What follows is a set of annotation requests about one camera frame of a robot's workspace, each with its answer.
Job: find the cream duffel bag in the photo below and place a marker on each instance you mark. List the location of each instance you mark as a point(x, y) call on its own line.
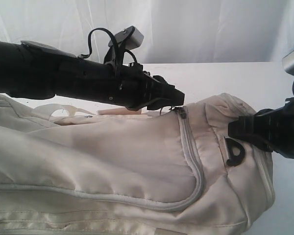
point(66, 171)

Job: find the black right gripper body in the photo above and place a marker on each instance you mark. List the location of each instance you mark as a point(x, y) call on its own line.
point(279, 128)

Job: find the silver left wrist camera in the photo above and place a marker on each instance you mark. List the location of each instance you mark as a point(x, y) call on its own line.
point(129, 38)

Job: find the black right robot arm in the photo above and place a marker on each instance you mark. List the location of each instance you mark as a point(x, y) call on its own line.
point(269, 130)

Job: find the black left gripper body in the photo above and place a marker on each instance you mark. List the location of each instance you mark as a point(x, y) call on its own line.
point(135, 88)

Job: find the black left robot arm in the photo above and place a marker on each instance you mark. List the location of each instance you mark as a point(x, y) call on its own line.
point(36, 71)

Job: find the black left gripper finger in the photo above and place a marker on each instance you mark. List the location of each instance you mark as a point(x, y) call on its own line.
point(163, 89)
point(157, 103)

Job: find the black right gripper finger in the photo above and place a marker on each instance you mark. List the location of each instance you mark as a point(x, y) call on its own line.
point(252, 140)
point(247, 126)

